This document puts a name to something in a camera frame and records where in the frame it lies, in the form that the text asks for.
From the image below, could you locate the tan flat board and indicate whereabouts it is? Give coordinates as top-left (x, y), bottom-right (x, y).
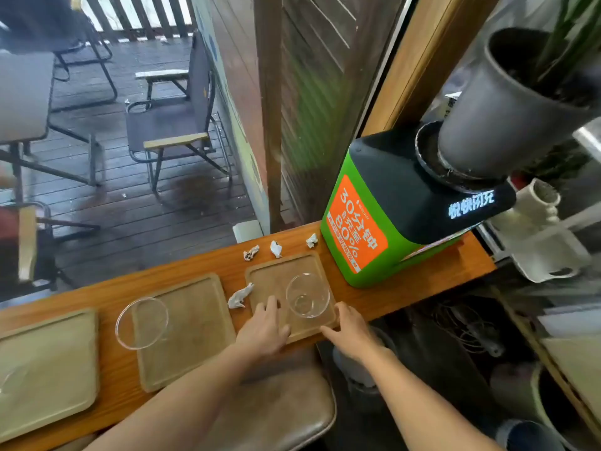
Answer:
top-left (540, 333), bottom-right (601, 428)

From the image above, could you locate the dark outdoor folding table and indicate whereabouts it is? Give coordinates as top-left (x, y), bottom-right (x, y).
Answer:
top-left (0, 51), bottom-right (102, 202)

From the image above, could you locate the tall green leafy plant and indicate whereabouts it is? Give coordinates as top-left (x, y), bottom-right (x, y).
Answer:
top-left (530, 0), bottom-right (601, 97)

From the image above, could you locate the dark wooden picket fence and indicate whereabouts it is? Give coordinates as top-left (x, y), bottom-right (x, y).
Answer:
top-left (80, 0), bottom-right (198, 43)

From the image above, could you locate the orange wooden table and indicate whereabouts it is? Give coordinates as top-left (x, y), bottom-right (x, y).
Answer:
top-left (0, 220), bottom-right (497, 451)

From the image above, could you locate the green black charging station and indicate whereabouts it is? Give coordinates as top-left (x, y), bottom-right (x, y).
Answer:
top-left (321, 128), bottom-right (517, 289)

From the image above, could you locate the white trash bin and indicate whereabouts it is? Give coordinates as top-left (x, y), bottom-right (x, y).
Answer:
top-left (332, 323), bottom-right (400, 414)

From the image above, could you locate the white round bucket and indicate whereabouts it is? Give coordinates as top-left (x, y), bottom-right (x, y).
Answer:
top-left (488, 361), bottom-right (601, 451)

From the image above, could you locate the grey plastic plant pot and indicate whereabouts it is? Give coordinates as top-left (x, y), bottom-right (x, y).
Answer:
top-left (437, 26), bottom-right (601, 179)

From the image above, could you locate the person's right hand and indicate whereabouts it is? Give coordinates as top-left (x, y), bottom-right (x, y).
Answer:
top-left (320, 301), bottom-right (384, 365)

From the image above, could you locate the wooden window frame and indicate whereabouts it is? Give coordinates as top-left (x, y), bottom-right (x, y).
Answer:
top-left (361, 0), bottom-right (503, 137)

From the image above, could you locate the clear plastic cup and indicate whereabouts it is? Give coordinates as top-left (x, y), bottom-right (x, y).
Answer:
top-left (115, 297), bottom-right (170, 351)
top-left (0, 363), bottom-right (30, 400)
top-left (285, 272), bottom-right (331, 319)

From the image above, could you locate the square wooden tray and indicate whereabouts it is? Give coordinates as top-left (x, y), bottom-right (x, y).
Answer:
top-left (133, 272), bottom-right (237, 394)
top-left (245, 251), bottom-right (340, 345)
top-left (0, 308), bottom-right (100, 443)

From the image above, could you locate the white printed carton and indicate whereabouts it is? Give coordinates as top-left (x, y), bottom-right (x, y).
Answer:
top-left (443, 91), bottom-right (463, 119)

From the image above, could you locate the black folding armchair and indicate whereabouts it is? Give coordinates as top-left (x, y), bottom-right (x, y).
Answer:
top-left (125, 31), bottom-right (234, 193)
top-left (0, 0), bottom-right (118, 113)
top-left (0, 201), bottom-right (102, 301)

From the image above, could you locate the brown leather stool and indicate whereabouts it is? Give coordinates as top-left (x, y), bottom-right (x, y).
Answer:
top-left (197, 345), bottom-right (337, 451)

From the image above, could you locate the person's right forearm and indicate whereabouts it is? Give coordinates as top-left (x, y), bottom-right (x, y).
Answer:
top-left (364, 347), bottom-right (503, 451)

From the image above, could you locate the tangle of cables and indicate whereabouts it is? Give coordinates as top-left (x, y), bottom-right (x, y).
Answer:
top-left (431, 300), bottom-right (507, 358)

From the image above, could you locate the person's left hand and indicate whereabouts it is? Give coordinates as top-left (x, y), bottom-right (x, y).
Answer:
top-left (234, 295), bottom-right (292, 358)

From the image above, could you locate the person's left forearm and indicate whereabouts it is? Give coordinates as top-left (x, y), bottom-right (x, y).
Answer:
top-left (84, 341), bottom-right (278, 451)

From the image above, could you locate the small white outdoor box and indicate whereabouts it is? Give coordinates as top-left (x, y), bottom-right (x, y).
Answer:
top-left (232, 219), bottom-right (265, 244)

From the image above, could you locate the large tissue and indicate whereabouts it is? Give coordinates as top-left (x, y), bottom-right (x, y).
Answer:
top-left (227, 282), bottom-right (255, 309)

